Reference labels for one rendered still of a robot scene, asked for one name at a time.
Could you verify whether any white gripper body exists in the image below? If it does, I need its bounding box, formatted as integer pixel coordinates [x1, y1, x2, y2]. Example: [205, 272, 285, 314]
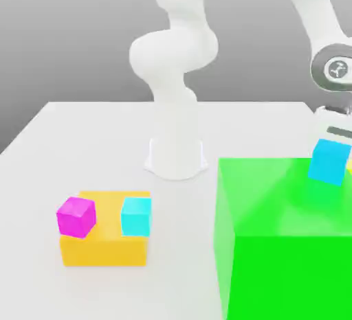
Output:
[313, 111, 352, 145]

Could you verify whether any small blue cube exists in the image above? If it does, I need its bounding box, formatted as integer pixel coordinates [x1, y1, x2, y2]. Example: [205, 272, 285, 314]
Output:
[307, 138, 352, 187]

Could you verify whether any small cyan cube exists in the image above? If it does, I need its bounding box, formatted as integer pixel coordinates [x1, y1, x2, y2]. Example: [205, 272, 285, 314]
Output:
[120, 196, 153, 238]

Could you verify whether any small magenta cube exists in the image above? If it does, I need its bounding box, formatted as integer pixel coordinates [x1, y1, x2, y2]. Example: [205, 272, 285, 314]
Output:
[56, 196, 98, 240]

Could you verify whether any large green box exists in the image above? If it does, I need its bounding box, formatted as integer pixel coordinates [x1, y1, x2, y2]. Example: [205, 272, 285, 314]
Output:
[213, 157, 352, 320]

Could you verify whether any large orange box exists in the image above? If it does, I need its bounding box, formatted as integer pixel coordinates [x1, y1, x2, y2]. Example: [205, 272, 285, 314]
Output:
[59, 190, 151, 268]

